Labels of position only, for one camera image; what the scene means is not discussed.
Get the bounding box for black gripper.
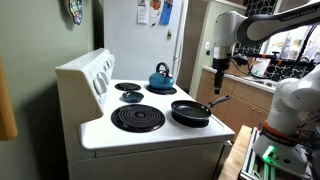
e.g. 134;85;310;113
213;57;232;95

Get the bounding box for blue kettle with black handle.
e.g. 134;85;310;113
148;62;176;91

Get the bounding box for brown cardboard box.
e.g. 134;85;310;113
225;57;265;78

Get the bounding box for white kitchen countertop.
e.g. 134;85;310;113
202;65;278;95

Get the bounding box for light wooden kitchen cabinets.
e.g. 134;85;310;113
195;69;275;141

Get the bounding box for black frying pan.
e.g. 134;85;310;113
170;94;232;122

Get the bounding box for white green package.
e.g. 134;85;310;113
249;63;272;78

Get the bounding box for small black coil burner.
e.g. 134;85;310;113
145;84;178;96
114;82;142;93

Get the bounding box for black orange clamp bar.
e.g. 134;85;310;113
244;51;288;67

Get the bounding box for wooden table top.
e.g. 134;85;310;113
217;124;254;180

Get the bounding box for blue spoon rest dish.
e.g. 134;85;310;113
121;91;145;104

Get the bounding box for white electric stove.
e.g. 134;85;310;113
54;48;236;180

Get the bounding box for blue paper sheet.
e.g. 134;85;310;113
158;0;174;26

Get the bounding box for white refrigerator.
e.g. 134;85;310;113
103;0;189;88

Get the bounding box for paper with red print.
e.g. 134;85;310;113
148;0;164;19

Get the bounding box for white paper sheet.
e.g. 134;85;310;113
136;0;150;25

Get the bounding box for yellow wooden board edge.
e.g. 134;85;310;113
0;56;19;142

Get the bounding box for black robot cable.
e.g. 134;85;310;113
231;25;318;81

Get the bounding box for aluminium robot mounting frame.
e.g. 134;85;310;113
239;127;314;180

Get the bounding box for colourful wall decoration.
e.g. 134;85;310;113
68;0;84;26

